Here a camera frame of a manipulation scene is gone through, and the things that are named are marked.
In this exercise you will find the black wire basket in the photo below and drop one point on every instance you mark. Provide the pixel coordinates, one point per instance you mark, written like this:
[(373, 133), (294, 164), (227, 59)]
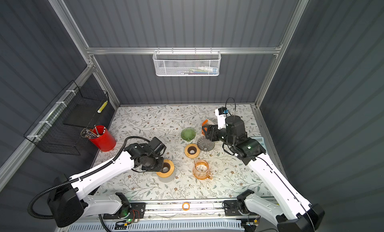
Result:
[(63, 128)]

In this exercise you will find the orange tape roll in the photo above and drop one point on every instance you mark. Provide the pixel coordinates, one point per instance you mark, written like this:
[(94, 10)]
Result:
[(186, 206)]

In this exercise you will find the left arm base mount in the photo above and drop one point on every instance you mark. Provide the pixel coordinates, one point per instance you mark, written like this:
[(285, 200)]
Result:
[(134, 211)]

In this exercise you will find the grey glass dripper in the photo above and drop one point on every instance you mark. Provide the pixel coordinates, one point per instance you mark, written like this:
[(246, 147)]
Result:
[(205, 144)]

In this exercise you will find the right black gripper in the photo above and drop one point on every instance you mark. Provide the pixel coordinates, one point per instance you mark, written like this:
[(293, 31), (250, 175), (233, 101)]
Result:
[(212, 130)]

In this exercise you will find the white wire basket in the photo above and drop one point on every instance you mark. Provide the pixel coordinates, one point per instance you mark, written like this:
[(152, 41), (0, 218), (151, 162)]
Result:
[(187, 65)]

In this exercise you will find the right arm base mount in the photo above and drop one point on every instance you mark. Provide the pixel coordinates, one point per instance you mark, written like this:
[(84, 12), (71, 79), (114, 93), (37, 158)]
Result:
[(233, 208)]

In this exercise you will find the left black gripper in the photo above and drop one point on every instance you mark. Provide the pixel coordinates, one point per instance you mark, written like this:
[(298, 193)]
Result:
[(160, 168)]

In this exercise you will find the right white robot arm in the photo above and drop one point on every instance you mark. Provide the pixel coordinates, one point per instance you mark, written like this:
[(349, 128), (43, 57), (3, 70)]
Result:
[(293, 212)]

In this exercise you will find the green glass dripper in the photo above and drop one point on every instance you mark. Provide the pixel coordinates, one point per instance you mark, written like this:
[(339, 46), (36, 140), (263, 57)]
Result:
[(188, 134)]

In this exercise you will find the light blue calculator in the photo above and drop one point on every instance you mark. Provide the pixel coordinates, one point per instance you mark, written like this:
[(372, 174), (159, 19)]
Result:
[(261, 141)]

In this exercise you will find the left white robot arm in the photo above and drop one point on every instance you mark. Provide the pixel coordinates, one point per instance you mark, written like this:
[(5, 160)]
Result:
[(73, 199)]

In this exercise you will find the orange glass pitcher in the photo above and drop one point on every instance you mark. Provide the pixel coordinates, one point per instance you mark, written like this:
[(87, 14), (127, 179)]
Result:
[(201, 170)]

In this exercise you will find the yellow marker in basket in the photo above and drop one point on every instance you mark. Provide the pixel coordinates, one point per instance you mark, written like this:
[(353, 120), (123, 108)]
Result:
[(102, 107)]

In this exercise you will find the red cup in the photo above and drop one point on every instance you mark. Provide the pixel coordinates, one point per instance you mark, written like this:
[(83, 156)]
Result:
[(102, 139)]

